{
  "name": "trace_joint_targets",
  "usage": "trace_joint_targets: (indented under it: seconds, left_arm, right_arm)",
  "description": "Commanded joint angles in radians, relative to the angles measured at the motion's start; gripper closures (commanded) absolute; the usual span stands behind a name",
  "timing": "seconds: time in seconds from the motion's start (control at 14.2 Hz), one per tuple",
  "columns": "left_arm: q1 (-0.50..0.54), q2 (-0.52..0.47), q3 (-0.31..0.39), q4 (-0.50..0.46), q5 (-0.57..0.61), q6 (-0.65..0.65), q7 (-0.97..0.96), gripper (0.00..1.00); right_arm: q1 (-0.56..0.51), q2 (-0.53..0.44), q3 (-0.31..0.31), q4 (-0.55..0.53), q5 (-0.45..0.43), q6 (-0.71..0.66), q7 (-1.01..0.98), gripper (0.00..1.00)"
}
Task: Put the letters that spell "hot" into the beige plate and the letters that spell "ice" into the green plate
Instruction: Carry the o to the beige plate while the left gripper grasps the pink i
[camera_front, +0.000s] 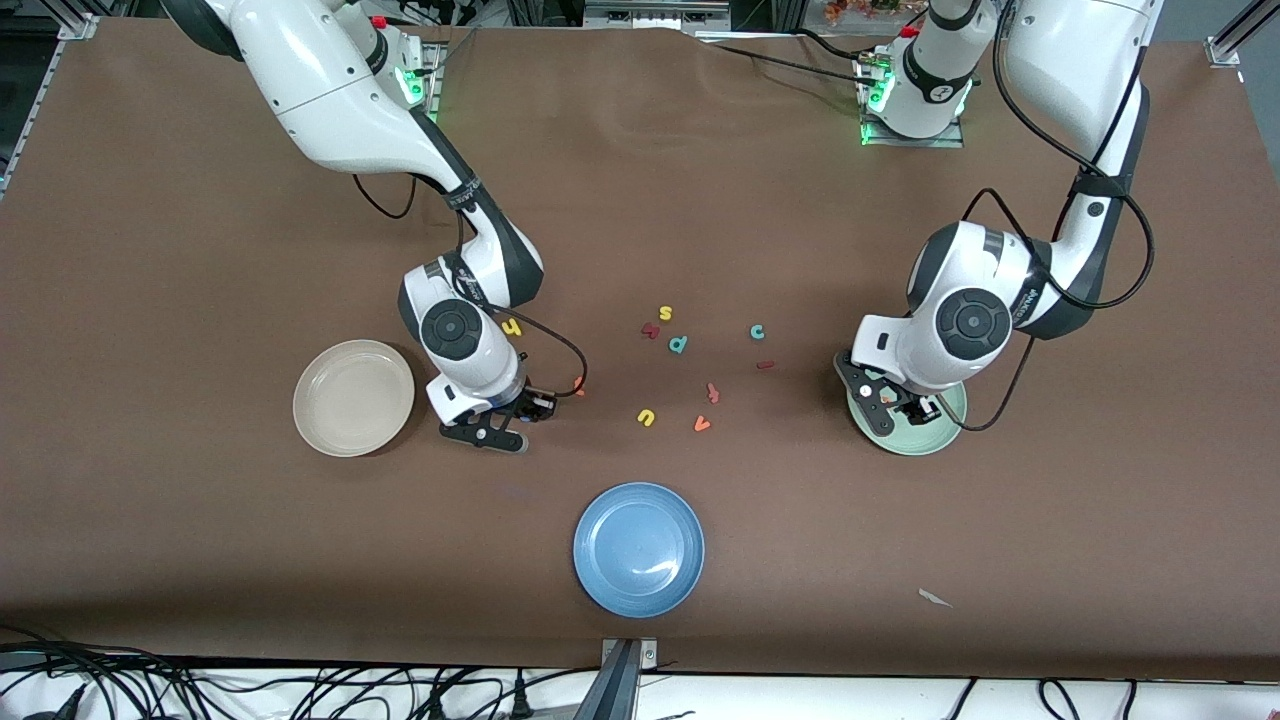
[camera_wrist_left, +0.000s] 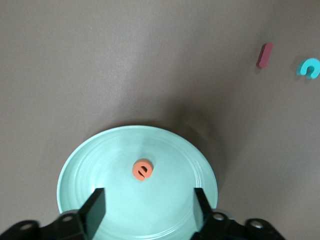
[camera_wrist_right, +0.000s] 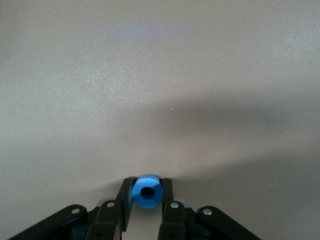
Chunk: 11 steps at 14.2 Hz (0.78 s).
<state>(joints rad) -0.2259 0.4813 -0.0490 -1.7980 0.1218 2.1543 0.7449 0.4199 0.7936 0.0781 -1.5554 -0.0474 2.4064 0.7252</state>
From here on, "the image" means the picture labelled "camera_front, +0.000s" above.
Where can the aluminium frame rail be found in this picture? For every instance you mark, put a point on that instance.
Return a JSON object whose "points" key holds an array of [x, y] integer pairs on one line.
{"points": [[1228, 45], [75, 25]]}

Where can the grey metal device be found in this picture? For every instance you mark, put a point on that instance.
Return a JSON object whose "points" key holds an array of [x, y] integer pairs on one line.
{"points": [[655, 15]]}

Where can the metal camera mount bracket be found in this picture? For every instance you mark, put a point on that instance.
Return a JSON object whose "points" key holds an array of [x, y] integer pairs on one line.
{"points": [[620, 680]]}

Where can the white paper scrap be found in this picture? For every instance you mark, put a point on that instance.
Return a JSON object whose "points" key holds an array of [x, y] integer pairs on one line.
{"points": [[935, 598]]}

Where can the beige brown plate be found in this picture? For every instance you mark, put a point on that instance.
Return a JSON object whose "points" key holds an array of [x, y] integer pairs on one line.
{"points": [[353, 398]]}

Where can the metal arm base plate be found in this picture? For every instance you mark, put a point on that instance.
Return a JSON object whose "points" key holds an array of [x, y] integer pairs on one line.
{"points": [[900, 142], [434, 80]]}

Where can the light green plate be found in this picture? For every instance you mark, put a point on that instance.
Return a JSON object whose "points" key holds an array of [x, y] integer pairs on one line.
{"points": [[935, 435]]}

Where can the orange leaf decoration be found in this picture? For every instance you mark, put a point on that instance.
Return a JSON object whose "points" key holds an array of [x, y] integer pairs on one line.
{"points": [[850, 10]]}

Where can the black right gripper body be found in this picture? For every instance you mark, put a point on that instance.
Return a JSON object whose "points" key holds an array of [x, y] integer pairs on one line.
{"points": [[519, 401]]}

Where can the brown table cover sheet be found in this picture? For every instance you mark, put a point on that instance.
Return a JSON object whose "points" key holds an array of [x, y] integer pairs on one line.
{"points": [[200, 550]]}

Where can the blue plate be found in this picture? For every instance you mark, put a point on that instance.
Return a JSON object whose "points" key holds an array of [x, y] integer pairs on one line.
{"points": [[638, 550]]}

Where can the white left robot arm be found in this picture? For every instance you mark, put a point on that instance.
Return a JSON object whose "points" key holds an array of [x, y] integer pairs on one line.
{"points": [[1070, 60]]}

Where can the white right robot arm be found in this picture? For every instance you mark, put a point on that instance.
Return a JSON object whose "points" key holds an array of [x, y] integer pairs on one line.
{"points": [[330, 80]]}

